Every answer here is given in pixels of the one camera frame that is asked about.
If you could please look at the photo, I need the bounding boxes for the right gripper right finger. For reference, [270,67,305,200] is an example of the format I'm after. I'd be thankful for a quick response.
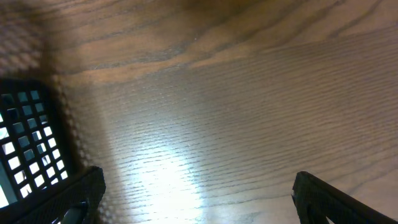
[292,171,397,224]

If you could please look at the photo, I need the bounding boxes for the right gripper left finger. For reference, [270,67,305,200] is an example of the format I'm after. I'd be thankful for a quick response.
[1,166,106,223]

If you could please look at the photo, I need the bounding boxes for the black plastic mesh basket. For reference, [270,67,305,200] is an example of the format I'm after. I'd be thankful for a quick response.
[1,78,76,208]

